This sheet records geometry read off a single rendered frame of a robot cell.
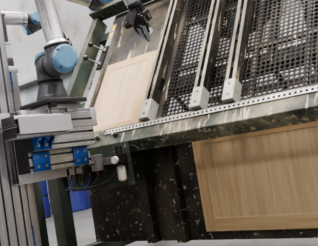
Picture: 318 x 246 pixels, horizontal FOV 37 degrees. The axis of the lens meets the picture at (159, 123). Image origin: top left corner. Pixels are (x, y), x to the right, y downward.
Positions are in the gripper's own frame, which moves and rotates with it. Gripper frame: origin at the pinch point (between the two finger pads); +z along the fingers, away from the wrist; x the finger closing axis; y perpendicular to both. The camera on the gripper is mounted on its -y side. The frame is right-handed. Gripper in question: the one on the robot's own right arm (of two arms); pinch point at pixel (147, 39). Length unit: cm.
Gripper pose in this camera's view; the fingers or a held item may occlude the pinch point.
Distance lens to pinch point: 251.1
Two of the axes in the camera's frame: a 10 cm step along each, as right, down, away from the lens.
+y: 4.9, -5.0, 7.1
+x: -7.6, 1.6, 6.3
